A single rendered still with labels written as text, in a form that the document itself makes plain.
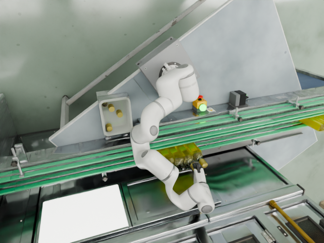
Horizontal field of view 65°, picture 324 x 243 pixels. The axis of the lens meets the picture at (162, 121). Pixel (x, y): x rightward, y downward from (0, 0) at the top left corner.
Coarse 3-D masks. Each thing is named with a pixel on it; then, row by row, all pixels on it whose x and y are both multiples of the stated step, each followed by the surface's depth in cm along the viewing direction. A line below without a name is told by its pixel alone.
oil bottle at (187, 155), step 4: (184, 144) 154; (180, 148) 150; (184, 148) 149; (188, 148) 150; (184, 152) 146; (188, 152) 146; (184, 156) 143; (188, 156) 143; (192, 156) 143; (184, 160) 144; (188, 160) 142; (192, 160) 143
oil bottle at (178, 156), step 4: (168, 148) 150; (172, 148) 150; (176, 148) 150; (172, 152) 146; (176, 152) 146; (180, 152) 146; (176, 156) 143; (180, 156) 142; (176, 160) 141; (180, 160) 141; (176, 164) 141
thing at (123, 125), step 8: (120, 104) 150; (128, 104) 144; (104, 112) 149; (112, 112) 150; (128, 112) 148; (104, 120) 151; (112, 120) 152; (120, 120) 154; (128, 120) 153; (104, 128) 145; (112, 128) 153; (120, 128) 153; (128, 128) 153
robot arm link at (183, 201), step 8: (176, 168) 106; (168, 176) 103; (176, 176) 104; (168, 184) 105; (168, 192) 107; (184, 192) 112; (176, 200) 110; (184, 200) 109; (192, 200) 108; (184, 208) 110
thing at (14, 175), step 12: (288, 120) 173; (228, 132) 161; (240, 132) 163; (180, 144) 152; (84, 156) 143; (96, 156) 143; (108, 156) 142; (120, 156) 142; (24, 168) 135; (36, 168) 135; (48, 168) 134; (60, 168) 134; (0, 180) 127; (12, 180) 128
